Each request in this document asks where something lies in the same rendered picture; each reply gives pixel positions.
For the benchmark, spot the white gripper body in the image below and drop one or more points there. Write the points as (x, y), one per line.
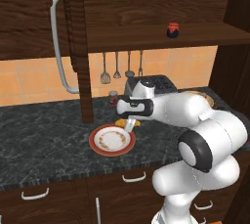
(130, 125)

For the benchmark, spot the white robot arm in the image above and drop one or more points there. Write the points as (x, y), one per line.
(208, 136)

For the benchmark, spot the golden croissant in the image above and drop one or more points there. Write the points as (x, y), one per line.
(120, 123)

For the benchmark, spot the dark wood open cabinet door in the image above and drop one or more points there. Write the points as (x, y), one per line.
(79, 48)

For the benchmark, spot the red lidded jam jar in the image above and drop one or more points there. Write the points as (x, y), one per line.
(173, 30)

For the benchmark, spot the dark wood open cabinet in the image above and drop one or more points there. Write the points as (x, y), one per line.
(146, 9)

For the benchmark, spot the dark wood tall side cabinet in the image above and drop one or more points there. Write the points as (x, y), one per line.
(236, 48)

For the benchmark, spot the dark wood closed cabinet door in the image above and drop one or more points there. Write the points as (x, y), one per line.
(26, 16)

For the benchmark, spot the red rimmed white plate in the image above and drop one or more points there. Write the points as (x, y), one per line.
(112, 140)

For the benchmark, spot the small red can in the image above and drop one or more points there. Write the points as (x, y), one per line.
(113, 98)

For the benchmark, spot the hanging metal ladle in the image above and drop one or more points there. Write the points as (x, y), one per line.
(129, 73)

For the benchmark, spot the black and silver toaster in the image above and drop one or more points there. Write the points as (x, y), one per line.
(162, 83)

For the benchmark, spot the hanging metal spatula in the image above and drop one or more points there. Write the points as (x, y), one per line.
(116, 73)

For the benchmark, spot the hanging slotted turner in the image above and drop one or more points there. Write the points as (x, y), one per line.
(105, 77)

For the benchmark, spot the hanging metal fork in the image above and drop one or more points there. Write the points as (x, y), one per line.
(140, 69)

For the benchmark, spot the dark wood drawer front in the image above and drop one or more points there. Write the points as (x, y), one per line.
(110, 182)
(42, 201)

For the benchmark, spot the dark wood cupboard door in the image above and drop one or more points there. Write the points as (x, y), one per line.
(127, 208)

